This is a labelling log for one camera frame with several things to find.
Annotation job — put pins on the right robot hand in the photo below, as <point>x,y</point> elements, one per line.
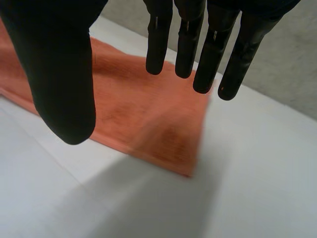
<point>59,74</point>

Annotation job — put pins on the coral towel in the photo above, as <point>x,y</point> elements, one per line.
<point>138,116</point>

